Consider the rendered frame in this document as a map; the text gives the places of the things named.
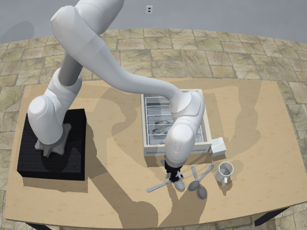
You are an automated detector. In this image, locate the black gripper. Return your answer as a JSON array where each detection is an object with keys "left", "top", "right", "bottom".
[{"left": 165, "top": 161, "right": 183, "bottom": 184}]

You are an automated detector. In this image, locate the grey mug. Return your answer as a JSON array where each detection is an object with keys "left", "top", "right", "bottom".
[{"left": 215, "top": 162, "right": 234, "bottom": 186}]

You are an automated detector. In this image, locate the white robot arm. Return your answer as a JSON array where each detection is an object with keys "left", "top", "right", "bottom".
[{"left": 28, "top": 0, "right": 205, "bottom": 168}]

